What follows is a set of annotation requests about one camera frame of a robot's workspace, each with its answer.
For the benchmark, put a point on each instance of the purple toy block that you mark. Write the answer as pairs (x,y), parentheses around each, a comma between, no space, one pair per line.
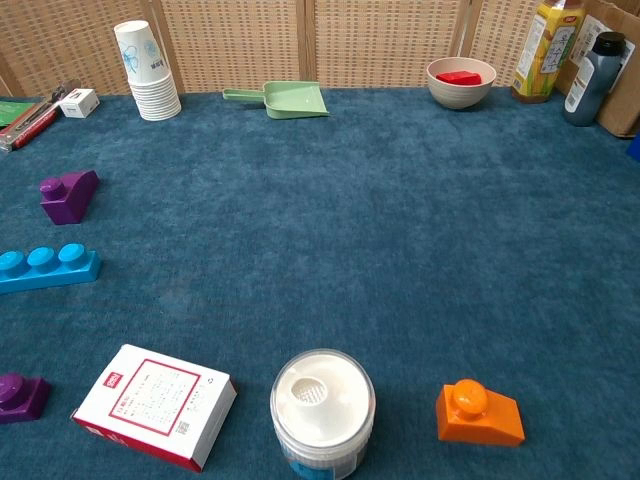
(70,202)

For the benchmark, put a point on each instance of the red block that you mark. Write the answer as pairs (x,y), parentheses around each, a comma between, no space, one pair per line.
(457,78)

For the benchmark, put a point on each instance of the orange toy block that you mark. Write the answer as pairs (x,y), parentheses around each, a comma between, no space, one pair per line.
(475,425)

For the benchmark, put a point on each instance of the stack of white paper cups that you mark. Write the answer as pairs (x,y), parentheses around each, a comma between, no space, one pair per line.
(145,65)

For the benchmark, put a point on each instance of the blue three-stud toy brick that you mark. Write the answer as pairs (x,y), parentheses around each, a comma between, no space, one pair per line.
(50,277)

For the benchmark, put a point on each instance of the blue carpet table cover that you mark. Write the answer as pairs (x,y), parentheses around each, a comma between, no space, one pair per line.
(350,225)

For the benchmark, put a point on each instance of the light green plastic dustpan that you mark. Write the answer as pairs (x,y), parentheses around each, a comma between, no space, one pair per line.
(295,100)

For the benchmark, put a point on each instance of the clear jar with white lid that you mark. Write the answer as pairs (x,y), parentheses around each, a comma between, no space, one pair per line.
(322,405)

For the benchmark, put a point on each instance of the beige bowl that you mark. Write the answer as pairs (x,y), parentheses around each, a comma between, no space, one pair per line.
(460,97)

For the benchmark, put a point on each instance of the wicker folding screen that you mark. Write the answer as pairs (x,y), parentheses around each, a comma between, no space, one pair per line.
(240,45)

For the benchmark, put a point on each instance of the white box with red print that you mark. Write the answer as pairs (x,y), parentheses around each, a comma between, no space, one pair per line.
(150,400)

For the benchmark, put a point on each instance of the small white carton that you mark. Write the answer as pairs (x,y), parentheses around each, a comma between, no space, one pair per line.
(77,103)

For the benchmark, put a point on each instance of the yellow tea bottle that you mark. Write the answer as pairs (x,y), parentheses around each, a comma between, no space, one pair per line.
(545,60)

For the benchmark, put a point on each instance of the dark grey bottle black cap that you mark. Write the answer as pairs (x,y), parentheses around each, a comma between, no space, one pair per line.
(587,85)

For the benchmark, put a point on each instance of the brown cardboard box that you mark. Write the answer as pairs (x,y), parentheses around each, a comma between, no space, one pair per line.
(625,107)

